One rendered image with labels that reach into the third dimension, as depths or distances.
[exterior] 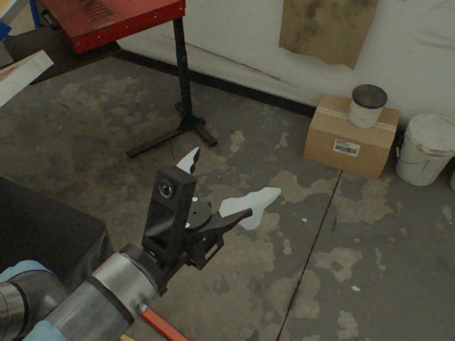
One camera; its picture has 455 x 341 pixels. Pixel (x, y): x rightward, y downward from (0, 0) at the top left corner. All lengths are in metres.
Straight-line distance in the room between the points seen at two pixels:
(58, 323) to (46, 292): 0.14
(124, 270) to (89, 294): 0.04
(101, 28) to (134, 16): 0.16
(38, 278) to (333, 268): 1.96
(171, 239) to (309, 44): 2.31
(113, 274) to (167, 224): 0.08
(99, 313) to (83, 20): 1.73
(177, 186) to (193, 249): 0.10
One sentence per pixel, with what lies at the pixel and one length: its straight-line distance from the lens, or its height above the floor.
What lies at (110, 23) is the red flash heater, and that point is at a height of 1.10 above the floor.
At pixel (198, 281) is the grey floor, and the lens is 2.35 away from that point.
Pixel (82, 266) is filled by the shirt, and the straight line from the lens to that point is 1.46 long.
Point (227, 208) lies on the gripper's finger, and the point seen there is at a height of 1.69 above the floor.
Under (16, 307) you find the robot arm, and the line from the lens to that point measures 0.61.
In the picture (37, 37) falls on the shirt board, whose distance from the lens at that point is 2.37.
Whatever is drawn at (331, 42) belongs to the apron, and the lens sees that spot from 2.65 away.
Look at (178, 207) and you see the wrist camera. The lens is 0.48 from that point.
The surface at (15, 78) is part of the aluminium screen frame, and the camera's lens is 1.06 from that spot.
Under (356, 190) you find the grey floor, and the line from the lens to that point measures 2.77.
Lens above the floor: 2.14
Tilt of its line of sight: 50 degrees down
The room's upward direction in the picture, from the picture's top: straight up
